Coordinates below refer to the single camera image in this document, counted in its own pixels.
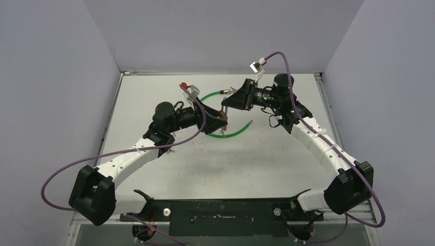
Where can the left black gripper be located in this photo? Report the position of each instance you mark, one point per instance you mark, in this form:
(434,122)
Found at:
(213,121)

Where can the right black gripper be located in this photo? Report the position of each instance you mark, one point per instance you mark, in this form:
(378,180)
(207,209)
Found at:
(252,96)

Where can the green cable lock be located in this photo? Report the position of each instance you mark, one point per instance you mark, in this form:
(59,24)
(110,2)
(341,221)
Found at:
(234,134)

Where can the black padlock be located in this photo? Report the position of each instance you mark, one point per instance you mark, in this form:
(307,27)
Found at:
(178,105)

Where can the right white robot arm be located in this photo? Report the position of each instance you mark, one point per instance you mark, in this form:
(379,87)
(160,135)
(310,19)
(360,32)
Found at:
(347,189)

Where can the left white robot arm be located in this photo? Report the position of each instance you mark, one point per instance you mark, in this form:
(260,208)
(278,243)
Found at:
(94,192)

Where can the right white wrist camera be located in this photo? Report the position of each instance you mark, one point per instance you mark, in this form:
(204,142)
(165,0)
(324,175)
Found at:
(257,68)

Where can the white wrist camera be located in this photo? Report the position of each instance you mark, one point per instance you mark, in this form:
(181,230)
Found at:
(257,68)
(190,93)

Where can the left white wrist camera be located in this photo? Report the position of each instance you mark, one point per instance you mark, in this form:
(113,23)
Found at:
(190,93)

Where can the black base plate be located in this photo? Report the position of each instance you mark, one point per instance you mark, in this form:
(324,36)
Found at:
(231,217)

